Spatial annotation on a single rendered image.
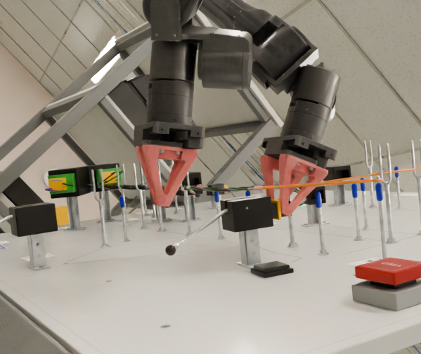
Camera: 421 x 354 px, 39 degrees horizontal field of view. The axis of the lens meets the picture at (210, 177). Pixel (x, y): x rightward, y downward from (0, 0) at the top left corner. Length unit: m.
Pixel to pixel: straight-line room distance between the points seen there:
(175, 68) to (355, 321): 0.37
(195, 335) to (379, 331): 0.16
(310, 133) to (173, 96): 0.19
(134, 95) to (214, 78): 1.09
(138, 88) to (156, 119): 1.09
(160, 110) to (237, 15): 0.24
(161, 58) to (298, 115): 0.20
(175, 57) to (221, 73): 0.06
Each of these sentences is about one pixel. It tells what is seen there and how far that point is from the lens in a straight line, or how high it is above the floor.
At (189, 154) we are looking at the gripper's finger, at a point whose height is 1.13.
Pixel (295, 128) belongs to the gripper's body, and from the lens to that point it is 0.80.
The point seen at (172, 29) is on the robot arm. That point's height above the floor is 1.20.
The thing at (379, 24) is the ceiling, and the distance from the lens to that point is 3.61.
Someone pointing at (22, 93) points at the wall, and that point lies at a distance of 8.51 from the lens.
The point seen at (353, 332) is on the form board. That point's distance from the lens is 0.51.
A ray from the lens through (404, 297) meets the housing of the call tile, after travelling 0.57.
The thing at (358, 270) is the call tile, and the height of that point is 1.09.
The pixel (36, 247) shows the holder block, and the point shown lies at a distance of 0.96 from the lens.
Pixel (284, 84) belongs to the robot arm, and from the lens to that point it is 0.85.
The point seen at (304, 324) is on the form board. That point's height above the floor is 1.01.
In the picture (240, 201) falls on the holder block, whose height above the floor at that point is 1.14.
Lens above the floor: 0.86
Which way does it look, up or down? 22 degrees up
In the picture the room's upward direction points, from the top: 42 degrees clockwise
